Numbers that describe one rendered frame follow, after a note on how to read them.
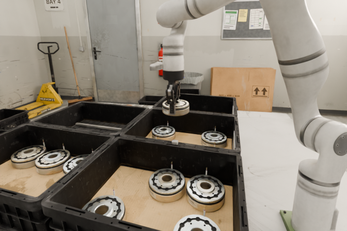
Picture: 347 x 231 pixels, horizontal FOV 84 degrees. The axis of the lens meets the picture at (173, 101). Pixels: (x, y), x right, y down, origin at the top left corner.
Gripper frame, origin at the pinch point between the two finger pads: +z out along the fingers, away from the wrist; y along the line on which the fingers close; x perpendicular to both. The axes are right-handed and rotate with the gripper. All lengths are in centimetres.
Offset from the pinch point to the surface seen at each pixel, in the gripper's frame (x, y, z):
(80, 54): 254, 282, 6
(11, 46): 336, 213, -15
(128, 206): 5.5, -30.3, 16.6
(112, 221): 1.7, -42.7, 6.4
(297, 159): -54, 24, 31
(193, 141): -6.6, 7.4, 17.3
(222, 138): -18.6, 6.6, 14.6
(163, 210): -3.8, -29.5, 16.7
